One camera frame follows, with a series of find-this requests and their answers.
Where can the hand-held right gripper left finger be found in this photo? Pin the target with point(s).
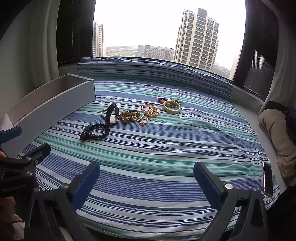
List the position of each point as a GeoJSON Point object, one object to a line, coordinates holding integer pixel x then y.
{"type": "Point", "coordinates": [87, 183]}

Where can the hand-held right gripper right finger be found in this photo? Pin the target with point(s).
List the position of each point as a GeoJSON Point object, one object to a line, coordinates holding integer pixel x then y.
{"type": "Point", "coordinates": [208, 183]}

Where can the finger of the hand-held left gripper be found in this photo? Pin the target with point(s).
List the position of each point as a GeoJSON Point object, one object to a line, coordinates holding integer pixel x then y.
{"type": "Point", "coordinates": [41, 149]}
{"type": "Point", "coordinates": [11, 134]}

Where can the white cardboard box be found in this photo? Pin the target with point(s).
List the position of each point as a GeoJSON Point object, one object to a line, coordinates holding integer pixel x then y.
{"type": "Point", "coordinates": [57, 104]}

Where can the gold bangle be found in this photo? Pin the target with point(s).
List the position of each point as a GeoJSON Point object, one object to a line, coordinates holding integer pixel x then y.
{"type": "Point", "coordinates": [102, 112]}

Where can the black smart band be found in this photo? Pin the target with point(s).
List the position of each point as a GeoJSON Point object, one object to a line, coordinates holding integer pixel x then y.
{"type": "Point", "coordinates": [115, 109]}

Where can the small olive green jewelry piece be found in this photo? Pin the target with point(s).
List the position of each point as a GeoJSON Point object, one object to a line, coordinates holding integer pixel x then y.
{"type": "Point", "coordinates": [177, 101]}

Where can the person's left hand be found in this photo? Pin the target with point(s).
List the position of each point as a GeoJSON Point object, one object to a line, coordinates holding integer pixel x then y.
{"type": "Point", "coordinates": [7, 206]}

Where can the black smartphone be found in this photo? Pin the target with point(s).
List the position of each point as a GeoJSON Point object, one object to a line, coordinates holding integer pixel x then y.
{"type": "Point", "coordinates": [267, 178]}

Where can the blue green striped bed sheet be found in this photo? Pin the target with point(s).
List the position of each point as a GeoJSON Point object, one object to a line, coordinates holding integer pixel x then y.
{"type": "Point", "coordinates": [148, 146]}

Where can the white curtain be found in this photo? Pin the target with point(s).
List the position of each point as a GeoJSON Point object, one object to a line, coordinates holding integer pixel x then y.
{"type": "Point", "coordinates": [34, 58]}

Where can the pale green jade bangle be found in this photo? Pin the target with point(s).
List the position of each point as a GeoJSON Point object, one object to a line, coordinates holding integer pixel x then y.
{"type": "Point", "coordinates": [172, 111]}

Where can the pale apartment tower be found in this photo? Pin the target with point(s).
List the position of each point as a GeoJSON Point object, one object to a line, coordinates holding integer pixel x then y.
{"type": "Point", "coordinates": [235, 63]}

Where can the narrow beige apartment tower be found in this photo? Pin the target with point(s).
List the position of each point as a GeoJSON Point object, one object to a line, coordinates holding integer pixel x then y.
{"type": "Point", "coordinates": [98, 39]}

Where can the window blind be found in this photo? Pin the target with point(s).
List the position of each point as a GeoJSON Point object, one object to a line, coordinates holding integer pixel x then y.
{"type": "Point", "coordinates": [259, 69]}

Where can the blue striped bolster pillow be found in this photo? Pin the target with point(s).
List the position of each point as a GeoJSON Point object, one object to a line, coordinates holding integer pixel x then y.
{"type": "Point", "coordinates": [150, 71]}

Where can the low grey building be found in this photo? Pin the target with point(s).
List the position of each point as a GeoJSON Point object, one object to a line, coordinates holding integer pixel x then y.
{"type": "Point", "coordinates": [158, 52]}

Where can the tall beige apartment tower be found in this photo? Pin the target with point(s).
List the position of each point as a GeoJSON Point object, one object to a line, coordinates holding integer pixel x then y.
{"type": "Point", "coordinates": [196, 39]}

